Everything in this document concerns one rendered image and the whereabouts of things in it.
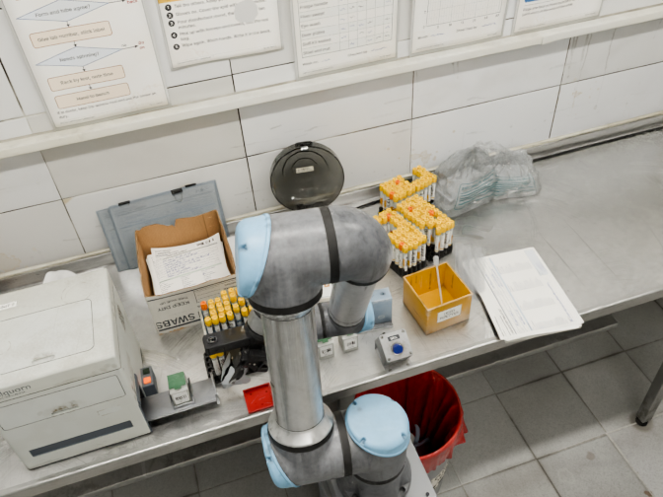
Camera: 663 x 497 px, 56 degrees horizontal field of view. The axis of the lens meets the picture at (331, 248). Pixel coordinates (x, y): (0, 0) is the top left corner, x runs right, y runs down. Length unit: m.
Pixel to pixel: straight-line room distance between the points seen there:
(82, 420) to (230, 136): 0.84
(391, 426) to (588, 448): 1.53
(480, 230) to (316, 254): 1.15
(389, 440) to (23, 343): 0.78
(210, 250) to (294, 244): 1.00
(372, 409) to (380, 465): 0.10
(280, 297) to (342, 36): 1.00
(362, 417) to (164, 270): 0.88
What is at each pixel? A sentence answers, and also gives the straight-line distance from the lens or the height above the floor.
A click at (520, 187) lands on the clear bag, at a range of 2.11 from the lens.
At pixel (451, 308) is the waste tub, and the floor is 0.95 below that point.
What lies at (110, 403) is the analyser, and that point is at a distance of 1.48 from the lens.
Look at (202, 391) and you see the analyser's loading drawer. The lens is 1.57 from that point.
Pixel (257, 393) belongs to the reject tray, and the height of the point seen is 0.88.
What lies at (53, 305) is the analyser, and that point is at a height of 1.17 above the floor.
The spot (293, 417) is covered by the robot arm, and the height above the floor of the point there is 1.25.
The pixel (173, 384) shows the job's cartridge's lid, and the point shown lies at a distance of 1.52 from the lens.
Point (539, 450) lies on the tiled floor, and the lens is 2.56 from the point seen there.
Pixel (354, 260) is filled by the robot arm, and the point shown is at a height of 1.54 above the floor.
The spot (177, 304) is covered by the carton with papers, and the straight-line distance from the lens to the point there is 1.69.
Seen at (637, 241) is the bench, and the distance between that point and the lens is 2.06.
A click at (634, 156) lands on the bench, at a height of 0.87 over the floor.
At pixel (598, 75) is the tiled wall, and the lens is 2.30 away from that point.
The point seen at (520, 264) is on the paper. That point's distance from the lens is 1.87.
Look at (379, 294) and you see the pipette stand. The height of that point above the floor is 0.97.
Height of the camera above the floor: 2.17
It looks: 43 degrees down
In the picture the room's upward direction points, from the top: 4 degrees counter-clockwise
